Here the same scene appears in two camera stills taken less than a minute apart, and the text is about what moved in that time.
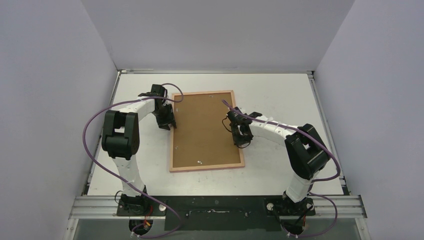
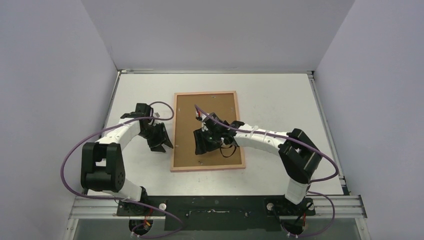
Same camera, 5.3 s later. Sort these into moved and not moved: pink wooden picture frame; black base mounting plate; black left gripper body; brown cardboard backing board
Moved: black left gripper body
Not moved: black base mounting plate; pink wooden picture frame; brown cardboard backing board
